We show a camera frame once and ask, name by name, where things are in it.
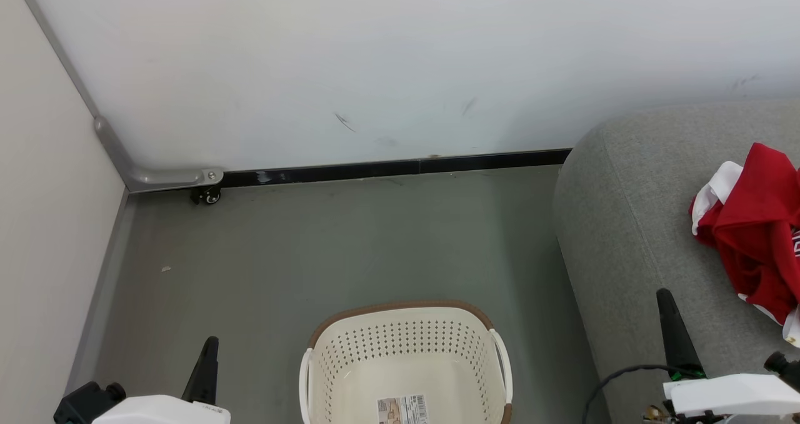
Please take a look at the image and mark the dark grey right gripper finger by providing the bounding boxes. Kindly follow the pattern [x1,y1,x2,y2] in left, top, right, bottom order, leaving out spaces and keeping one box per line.
[656,288,706,381]

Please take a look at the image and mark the black baseboard strip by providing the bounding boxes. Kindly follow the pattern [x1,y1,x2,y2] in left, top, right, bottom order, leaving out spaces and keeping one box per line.
[222,148,573,189]

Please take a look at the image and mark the cream perforated laundry basket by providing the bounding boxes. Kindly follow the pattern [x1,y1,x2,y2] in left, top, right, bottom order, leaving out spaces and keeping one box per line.
[299,299,514,424]

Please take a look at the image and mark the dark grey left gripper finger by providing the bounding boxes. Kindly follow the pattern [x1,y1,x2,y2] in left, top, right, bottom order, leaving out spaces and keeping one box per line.
[182,336,220,405]

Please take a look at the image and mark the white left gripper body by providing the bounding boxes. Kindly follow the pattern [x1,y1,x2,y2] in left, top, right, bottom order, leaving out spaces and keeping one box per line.
[92,394,231,424]

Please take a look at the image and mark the printed paper basket label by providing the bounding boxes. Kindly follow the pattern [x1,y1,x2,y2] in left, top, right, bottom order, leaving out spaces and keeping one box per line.
[377,394,431,424]

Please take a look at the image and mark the red shirt with white trim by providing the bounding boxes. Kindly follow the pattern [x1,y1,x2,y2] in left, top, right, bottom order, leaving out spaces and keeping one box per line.
[689,160,800,347]

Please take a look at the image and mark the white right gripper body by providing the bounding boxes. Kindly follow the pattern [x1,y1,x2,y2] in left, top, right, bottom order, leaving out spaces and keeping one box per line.
[662,373,800,418]

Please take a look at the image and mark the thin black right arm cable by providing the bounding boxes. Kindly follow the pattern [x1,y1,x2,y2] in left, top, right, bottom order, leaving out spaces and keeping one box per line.
[581,364,708,424]

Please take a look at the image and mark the grey fabric sofa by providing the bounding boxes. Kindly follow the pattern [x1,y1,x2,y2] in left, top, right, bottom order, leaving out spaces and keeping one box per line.
[553,99,800,424]

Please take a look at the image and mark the red shorts with white stripes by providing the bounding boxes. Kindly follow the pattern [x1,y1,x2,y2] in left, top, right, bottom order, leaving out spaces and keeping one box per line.
[712,143,800,240]

